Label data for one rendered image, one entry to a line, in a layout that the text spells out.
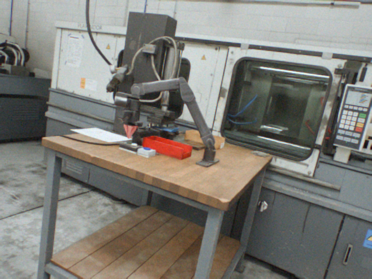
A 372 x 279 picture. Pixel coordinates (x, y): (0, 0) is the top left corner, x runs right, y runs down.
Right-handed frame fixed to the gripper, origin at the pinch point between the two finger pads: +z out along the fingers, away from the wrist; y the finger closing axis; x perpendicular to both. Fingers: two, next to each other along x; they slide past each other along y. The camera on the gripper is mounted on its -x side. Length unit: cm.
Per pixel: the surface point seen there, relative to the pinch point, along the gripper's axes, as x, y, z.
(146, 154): -3.2, 13.8, 4.6
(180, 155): 10.2, 26.0, 3.8
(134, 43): 29, -28, -50
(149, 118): 25.6, -5.1, -7.9
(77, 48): 107, -152, -43
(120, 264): 4, 6, 75
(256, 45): 92, 31, -68
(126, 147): -3.2, 1.7, 4.7
